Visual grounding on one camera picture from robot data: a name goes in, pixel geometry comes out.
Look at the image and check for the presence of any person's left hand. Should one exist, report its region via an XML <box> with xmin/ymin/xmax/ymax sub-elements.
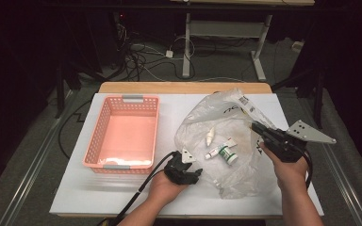
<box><xmin>146</xmin><ymin>170</ymin><xmax>189</xmax><ymax>206</ymax></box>

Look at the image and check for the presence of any black equipment with red light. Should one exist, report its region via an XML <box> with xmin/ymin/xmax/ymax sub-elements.
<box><xmin>114</xmin><ymin>11</ymin><xmax>130</xmax><ymax>48</ymax></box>

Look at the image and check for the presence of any white ointment tube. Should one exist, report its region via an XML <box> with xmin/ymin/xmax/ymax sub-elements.
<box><xmin>204</xmin><ymin>137</ymin><xmax>239</xmax><ymax>160</ymax></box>

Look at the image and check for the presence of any right hand-held gripper cable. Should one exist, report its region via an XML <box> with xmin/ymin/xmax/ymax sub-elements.
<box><xmin>301</xmin><ymin>150</ymin><xmax>314</xmax><ymax>191</ymax></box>

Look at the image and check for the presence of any black floor cable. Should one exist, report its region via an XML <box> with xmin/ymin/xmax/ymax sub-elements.
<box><xmin>58</xmin><ymin>98</ymin><xmax>93</xmax><ymax>159</ymax></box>

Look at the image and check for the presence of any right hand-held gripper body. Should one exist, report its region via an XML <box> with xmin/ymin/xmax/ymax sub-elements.
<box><xmin>259</xmin><ymin>120</ymin><xmax>337</xmax><ymax>164</ymax></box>

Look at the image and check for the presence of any small white box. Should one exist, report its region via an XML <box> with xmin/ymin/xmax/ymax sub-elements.
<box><xmin>291</xmin><ymin>40</ymin><xmax>305</xmax><ymax>53</ymax></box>

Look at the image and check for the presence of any white table mat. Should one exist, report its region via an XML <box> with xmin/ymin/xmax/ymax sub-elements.
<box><xmin>49</xmin><ymin>92</ymin><xmax>324</xmax><ymax>218</ymax></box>

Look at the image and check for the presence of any white metal frame desk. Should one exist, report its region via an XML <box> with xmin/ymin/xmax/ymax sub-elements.
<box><xmin>169</xmin><ymin>0</ymin><xmax>316</xmax><ymax>83</ymax></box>

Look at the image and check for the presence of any bundle of black floor cables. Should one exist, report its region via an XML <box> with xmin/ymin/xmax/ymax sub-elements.
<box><xmin>117</xmin><ymin>23</ymin><xmax>199</xmax><ymax>83</ymax></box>

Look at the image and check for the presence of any person's right hand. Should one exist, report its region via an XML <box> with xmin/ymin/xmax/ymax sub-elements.
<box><xmin>258</xmin><ymin>141</ymin><xmax>311</xmax><ymax>191</ymax></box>

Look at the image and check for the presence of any white cable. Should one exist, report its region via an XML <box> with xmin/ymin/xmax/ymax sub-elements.
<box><xmin>169</xmin><ymin>35</ymin><xmax>196</xmax><ymax>60</ymax></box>

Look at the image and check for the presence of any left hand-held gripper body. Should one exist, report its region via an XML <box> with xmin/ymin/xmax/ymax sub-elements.
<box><xmin>163</xmin><ymin>148</ymin><xmax>197</xmax><ymax>186</ymax></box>

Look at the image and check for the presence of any metal floor rail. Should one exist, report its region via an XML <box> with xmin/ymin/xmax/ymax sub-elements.
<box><xmin>320</xmin><ymin>144</ymin><xmax>362</xmax><ymax>226</ymax></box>
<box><xmin>0</xmin><ymin>89</ymin><xmax>79</xmax><ymax>226</ymax></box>

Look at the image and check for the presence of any left hand-held gripper cable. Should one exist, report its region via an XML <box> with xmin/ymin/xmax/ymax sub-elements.
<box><xmin>107</xmin><ymin>151</ymin><xmax>178</xmax><ymax>226</ymax></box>

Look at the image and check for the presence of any pink perforated plastic basket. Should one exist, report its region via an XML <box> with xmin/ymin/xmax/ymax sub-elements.
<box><xmin>82</xmin><ymin>94</ymin><xmax>161</xmax><ymax>175</ymax></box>

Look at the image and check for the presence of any black metal stand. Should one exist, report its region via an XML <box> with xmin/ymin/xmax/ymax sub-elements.
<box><xmin>271</xmin><ymin>62</ymin><xmax>326</xmax><ymax>130</ymax></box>
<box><xmin>54</xmin><ymin>56</ymin><xmax>86</xmax><ymax>120</ymax></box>

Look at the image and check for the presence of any hand-held gripper cable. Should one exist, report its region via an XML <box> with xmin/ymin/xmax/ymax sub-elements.
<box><xmin>301</xmin><ymin>150</ymin><xmax>314</xmax><ymax>191</ymax></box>
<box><xmin>107</xmin><ymin>151</ymin><xmax>178</xmax><ymax>226</ymax></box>

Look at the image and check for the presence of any white jar green band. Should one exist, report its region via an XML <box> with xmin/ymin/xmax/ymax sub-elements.
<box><xmin>218</xmin><ymin>145</ymin><xmax>239</xmax><ymax>167</ymax></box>

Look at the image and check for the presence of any clear plastic bag yellow print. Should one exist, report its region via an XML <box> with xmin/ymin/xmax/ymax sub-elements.
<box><xmin>173</xmin><ymin>88</ymin><xmax>279</xmax><ymax>201</ymax></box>

